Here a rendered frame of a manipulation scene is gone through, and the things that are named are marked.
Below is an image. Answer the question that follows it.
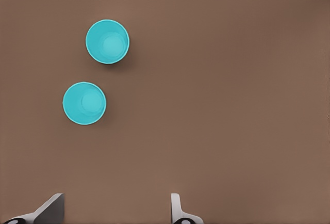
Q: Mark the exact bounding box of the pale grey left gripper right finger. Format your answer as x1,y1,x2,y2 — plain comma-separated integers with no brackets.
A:
171,193,204,224

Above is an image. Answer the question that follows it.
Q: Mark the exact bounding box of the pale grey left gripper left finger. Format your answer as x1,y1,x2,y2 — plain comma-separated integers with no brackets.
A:
2,193,65,224

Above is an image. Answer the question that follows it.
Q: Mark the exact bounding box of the turquoise blue bowl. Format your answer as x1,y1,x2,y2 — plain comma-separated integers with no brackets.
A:
62,81,107,126
85,19,130,65

